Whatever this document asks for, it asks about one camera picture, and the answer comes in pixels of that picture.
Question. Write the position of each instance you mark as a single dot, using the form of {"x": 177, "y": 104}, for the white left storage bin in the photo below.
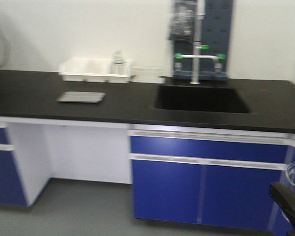
{"x": 73, "y": 70}

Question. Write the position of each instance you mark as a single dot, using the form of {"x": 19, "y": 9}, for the blue cabinet left door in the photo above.
{"x": 166, "y": 190}

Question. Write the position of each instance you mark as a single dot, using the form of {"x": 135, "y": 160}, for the clear plastic bag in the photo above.
{"x": 181, "y": 26}

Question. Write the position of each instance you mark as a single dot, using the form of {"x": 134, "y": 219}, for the round glass flask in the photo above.
{"x": 118, "y": 63}

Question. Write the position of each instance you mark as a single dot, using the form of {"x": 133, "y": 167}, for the white right storage bin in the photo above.
{"x": 125, "y": 78}

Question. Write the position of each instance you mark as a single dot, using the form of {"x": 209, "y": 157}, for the blue-grey pegboard drying rack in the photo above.
{"x": 216, "y": 28}

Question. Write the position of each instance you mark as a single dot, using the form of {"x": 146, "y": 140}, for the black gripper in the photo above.
{"x": 285, "y": 198}

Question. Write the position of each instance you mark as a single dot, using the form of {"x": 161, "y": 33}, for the blue cabinet drawer front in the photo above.
{"x": 208, "y": 149}

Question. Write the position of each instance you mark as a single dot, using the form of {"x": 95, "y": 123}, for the white test tube rack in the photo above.
{"x": 148, "y": 74}

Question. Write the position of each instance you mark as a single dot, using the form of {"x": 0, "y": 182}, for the blue left cabinet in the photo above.
{"x": 11, "y": 189}

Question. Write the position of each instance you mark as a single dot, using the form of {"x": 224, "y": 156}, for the white lab faucet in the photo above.
{"x": 196, "y": 74}

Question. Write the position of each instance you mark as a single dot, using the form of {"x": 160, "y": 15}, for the white storage bin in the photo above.
{"x": 125, "y": 78}
{"x": 73, "y": 70}
{"x": 96, "y": 70}

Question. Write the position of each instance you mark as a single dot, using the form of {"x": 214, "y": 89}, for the black lab sink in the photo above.
{"x": 202, "y": 99}

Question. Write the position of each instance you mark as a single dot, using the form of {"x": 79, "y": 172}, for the white middle storage bin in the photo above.
{"x": 96, "y": 70}

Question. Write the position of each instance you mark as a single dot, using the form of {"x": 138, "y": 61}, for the silver metal tray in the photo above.
{"x": 81, "y": 97}

